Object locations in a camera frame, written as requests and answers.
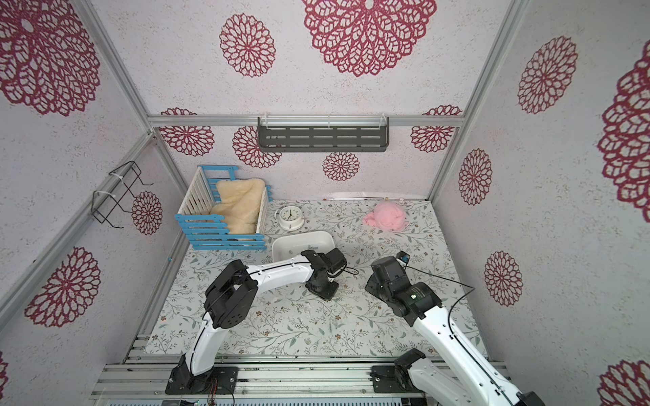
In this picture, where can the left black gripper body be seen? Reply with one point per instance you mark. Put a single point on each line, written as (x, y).
(327, 289)

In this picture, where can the white plastic storage box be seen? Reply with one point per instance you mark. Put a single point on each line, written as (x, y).
(289, 246)

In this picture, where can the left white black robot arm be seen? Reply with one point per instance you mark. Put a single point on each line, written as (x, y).
(231, 295)

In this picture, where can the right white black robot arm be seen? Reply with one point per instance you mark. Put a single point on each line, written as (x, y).
(476, 381)

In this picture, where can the pink plush toy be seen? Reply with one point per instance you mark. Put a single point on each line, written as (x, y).
(387, 216)

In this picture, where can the white round alarm clock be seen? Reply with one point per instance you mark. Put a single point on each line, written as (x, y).
(290, 218)

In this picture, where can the cream fluffy cloth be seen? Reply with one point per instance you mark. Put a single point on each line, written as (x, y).
(240, 204)

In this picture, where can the blue white slatted crate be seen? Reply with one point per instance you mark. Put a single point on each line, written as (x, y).
(209, 232)

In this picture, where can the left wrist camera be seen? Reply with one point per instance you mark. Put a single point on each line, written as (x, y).
(336, 262)

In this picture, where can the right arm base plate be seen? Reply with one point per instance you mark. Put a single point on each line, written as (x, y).
(401, 379)

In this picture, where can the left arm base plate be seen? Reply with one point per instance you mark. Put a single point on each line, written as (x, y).
(217, 381)

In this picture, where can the grey wall shelf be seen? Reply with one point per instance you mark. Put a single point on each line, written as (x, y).
(323, 137)

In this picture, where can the aluminium front rail frame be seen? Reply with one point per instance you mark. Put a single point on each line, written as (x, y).
(331, 378)

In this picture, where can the black wire wall rack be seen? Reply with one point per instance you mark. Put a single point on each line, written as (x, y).
(105, 202)

